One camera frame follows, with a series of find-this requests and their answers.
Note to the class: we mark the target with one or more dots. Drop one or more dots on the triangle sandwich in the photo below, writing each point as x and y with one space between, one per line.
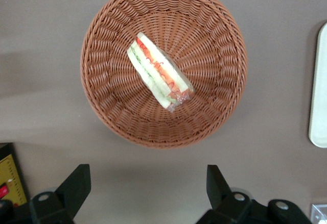
153 65

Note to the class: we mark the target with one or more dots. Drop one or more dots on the black food warmer machine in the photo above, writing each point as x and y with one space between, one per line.
10 170

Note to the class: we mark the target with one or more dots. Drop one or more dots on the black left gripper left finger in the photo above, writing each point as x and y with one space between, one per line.
69 193

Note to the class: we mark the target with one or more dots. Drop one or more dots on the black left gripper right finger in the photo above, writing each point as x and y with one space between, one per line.
222 203

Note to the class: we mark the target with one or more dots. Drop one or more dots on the clear acrylic bottle rack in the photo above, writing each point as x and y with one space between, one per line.
319 215

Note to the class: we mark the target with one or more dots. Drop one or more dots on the cream plastic tray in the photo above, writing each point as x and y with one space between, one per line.
320 94

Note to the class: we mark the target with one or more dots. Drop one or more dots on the brown round wicker basket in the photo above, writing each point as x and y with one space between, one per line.
204 43

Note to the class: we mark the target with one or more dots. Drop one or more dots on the red rocker switch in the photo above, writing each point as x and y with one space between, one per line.
3 191

